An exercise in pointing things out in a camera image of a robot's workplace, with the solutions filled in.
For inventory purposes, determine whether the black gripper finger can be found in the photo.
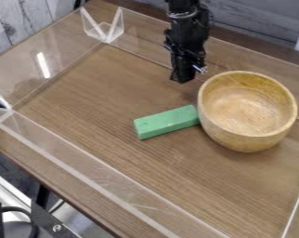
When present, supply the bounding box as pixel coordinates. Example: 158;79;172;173
178;58;207;83
170;53;182;82

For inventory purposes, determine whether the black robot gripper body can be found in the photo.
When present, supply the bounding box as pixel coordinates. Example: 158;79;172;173
164;10;211;59

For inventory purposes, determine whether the green rectangular block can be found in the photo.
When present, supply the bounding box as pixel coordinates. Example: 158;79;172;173
134;105;200;139

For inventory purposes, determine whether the light brown wooden bowl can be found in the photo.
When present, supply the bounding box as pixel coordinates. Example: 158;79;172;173
198;71;299;152

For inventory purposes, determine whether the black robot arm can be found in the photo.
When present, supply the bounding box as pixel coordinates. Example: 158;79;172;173
164;0;211;84

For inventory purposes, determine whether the black metal table leg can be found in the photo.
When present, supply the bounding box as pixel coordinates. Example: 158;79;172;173
36;185;51;209

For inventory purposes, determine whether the clear acrylic corner bracket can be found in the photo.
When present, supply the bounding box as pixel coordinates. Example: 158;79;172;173
79;7;124;44

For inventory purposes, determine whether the clear acrylic tray wall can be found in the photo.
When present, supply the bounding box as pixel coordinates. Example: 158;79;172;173
0;0;299;238

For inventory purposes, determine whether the black cable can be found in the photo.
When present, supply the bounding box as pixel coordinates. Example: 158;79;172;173
0;205;42;238

